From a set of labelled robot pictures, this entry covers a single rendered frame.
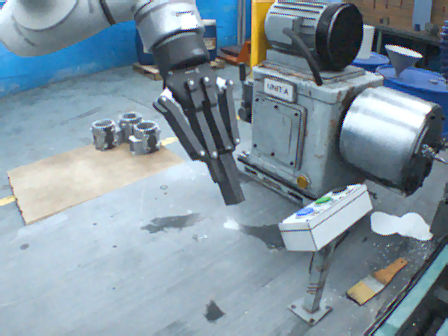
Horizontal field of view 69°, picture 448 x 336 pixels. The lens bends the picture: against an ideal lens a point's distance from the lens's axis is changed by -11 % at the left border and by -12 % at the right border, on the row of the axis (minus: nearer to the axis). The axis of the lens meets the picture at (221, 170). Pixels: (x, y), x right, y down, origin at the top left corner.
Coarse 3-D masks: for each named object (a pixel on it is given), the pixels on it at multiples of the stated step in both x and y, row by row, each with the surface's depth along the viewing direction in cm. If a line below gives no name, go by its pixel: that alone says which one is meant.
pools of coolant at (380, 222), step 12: (372, 216) 101; (384, 216) 100; (396, 216) 100; (408, 216) 100; (420, 216) 100; (372, 228) 96; (384, 228) 96; (396, 228) 95; (408, 228) 95; (420, 228) 95
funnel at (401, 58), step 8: (392, 48) 213; (400, 48) 214; (392, 56) 203; (400, 56) 198; (408, 56) 195; (416, 56) 207; (392, 64) 210; (400, 64) 203; (408, 64) 202; (400, 72) 209
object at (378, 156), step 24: (360, 96) 88; (384, 96) 84; (408, 96) 83; (360, 120) 85; (384, 120) 80; (408, 120) 77; (432, 120) 78; (360, 144) 85; (384, 144) 80; (408, 144) 76; (432, 144) 84; (360, 168) 89; (384, 168) 82; (408, 168) 78; (408, 192) 83
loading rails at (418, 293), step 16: (432, 256) 67; (416, 272) 64; (432, 272) 65; (416, 288) 61; (432, 288) 65; (384, 304) 71; (400, 304) 59; (416, 304) 58; (432, 304) 69; (384, 320) 56; (400, 320) 55
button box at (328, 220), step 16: (352, 192) 61; (320, 208) 59; (336, 208) 58; (352, 208) 60; (368, 208) 63; (288, 224) 57; (304, 224) 54; (320, 224) 55; (336, 224) 57; (288, 240) 59; (304, 240) 56; (320, 240) 55
